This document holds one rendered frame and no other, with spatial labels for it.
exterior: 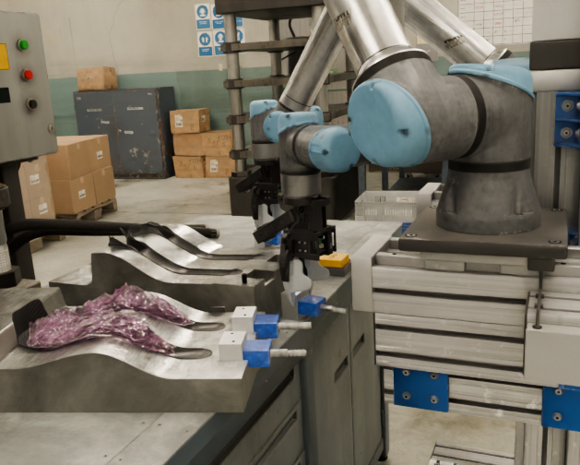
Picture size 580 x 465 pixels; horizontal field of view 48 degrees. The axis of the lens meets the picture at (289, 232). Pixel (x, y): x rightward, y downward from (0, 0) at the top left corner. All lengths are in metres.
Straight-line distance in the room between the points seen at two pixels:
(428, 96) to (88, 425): 0.66
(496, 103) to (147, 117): 7.51
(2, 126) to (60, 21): 7.69
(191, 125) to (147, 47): 1.28
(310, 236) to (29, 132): 1.04
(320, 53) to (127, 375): 0.86
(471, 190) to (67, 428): 0.67
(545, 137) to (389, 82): 0.40
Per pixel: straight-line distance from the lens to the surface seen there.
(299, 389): 1.47
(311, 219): 1.21
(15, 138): 1.96
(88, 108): 8.77
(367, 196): 4.87
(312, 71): 1.53
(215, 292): 1.27
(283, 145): 1.19
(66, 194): 5.95
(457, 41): 1.59
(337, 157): 1.08
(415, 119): 0.84
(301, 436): 1.53
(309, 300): 1.27
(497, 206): 0.95
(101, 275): 1.41
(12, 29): 1.99
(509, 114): 0.95
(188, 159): 8.24
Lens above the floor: 1.28
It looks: 14 degrees down
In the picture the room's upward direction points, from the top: 3 degrees counter-clockwise
